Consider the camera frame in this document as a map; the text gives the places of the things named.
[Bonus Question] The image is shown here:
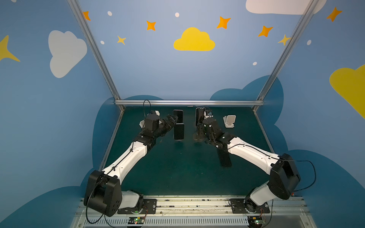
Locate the phone dark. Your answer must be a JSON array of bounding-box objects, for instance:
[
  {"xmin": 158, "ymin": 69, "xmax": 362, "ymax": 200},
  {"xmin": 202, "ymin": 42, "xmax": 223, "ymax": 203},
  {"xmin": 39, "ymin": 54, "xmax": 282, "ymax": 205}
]
[
  {"xmin": 193, "ymin": 124, "xmax": 205, "ymax": 142},
  {"xmin": 217, "ymin": 148, "xmax": 232, "ymax": 168},
  {"xmin": 174, "ymin": 123, "xmax": 184, "ymax": 141}
]

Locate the back right phone silver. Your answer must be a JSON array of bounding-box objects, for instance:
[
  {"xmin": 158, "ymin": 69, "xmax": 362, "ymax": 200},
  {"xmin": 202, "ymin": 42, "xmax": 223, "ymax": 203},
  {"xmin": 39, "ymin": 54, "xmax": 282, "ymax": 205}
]
[{"xmin": 195, "ymin": 107, "xmax": 206, "ymax": 126}]

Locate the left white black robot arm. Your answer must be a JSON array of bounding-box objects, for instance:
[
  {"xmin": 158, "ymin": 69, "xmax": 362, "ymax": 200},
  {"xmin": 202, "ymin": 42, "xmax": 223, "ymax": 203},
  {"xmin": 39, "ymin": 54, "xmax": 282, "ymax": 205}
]
[{"xmin": 84, "ymin": 111, "xmax": 178, "ymax": 217}]

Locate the aluminium frame post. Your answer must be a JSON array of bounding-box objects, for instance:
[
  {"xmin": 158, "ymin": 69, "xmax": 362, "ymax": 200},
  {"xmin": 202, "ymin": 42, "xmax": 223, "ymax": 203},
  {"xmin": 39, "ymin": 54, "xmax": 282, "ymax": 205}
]
[
  {"xmin": 67, "ymin": 0, "xmax": 120, "ymax": 100},
  {"xmin": 257, "ymin": 0, "xmax": 319, "ymax": 102}
]

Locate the green circuit board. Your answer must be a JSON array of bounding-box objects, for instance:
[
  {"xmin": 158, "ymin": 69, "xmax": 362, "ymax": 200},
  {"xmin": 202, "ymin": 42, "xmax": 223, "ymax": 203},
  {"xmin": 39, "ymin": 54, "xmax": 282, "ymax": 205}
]
[
  {"xmin": 247, "ymin": 217, "xmax": 265, "ymax": 228},
  {"xmin": 127, "ymin": 217, "xmax": 145, "ymax": 225}
]

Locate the left green circuit board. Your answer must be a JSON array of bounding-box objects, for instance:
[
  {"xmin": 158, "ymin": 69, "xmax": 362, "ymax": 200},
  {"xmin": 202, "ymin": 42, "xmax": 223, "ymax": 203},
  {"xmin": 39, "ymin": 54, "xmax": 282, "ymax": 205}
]
[{"xmin": 127, "ymin": 217, "xmax": 145, "ymax": 225}]

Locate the left aluminium frame post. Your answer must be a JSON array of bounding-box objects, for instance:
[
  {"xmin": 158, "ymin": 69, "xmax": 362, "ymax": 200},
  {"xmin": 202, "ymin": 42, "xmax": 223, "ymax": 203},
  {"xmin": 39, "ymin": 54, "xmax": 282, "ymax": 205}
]
[{"xmin": 67, "ymin": 0, "xmax": 120, "ymax": 100}]

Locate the white stand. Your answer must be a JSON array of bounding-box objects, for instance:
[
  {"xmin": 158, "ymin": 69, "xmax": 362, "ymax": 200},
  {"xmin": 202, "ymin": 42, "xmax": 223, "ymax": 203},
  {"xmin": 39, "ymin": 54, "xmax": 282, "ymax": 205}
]
[
  {"xmin": 223, "ymin": 115, "xmax": 236, "ymax": 128},
  {"xmin": 139, "ymin": 120, "xmax": 145, "ymax": 129}
]

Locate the back horizontal aluminium bar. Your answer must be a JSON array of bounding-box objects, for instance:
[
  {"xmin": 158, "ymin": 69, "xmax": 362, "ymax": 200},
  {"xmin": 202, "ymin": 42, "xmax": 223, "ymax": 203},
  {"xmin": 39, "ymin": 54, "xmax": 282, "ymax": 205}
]
[{"xmin": 115, "ymin": 99, "xmax": 264, "ymax": 106}]

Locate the back left phone purple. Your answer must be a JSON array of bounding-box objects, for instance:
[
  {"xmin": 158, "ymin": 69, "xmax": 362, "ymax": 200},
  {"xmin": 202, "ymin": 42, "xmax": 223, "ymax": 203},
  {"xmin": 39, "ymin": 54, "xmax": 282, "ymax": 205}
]
[{"xmin": 173, "ymin": 109, "xmax": 183, "ymax": 124}]

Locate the right green circuit board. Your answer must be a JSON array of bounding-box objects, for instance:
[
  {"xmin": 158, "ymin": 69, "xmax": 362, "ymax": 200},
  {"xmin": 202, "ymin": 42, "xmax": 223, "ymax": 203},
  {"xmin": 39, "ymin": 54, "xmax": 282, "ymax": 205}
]
[{"xmin": 247, "ymin": 217, "xmax": 265, "ymax": 228}]

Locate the right aluminium frame post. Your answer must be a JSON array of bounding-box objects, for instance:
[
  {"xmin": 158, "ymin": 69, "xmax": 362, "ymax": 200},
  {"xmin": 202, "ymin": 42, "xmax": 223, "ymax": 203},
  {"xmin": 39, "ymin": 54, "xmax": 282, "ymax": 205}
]
[{"xmin": 257, "ymin": 0, "xmax": 319, "ymax": 102}]

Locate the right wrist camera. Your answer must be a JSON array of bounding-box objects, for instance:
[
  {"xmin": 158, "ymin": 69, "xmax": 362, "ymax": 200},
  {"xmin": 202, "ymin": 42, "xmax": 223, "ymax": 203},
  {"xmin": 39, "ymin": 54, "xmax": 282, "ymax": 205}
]
[{"xmin": 203, "ymin": 110, "xmax": 214, "ymax": 119}]

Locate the aluminium mounting rail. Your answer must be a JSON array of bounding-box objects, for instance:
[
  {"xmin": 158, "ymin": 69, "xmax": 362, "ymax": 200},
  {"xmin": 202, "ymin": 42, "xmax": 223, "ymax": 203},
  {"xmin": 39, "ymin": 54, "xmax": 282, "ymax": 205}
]
[{"xmin": 71, "ymin": 195, "xmax": 316, "ymax": 228}]

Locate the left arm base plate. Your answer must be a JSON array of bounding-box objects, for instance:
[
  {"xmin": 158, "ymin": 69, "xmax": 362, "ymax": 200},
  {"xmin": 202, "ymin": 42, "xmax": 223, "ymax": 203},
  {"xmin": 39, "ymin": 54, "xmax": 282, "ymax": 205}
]
[{"xmin": 117, "ymin": 199, "xmax": 157, "ymax": 215}]

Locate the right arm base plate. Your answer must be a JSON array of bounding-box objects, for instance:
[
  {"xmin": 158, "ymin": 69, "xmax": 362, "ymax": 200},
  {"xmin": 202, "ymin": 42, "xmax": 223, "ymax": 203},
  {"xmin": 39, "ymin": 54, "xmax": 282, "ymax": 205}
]
[{"xmin": 228, "ymin": 199, "xmax": 271, "ymax": 214}]

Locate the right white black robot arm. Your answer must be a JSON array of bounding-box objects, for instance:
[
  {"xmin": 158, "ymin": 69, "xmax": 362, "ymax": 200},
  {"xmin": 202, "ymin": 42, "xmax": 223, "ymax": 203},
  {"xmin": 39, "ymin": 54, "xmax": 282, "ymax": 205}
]
[{"xmin": 197, "ymin": 117, "xmax": 301, "ymax": 213}]

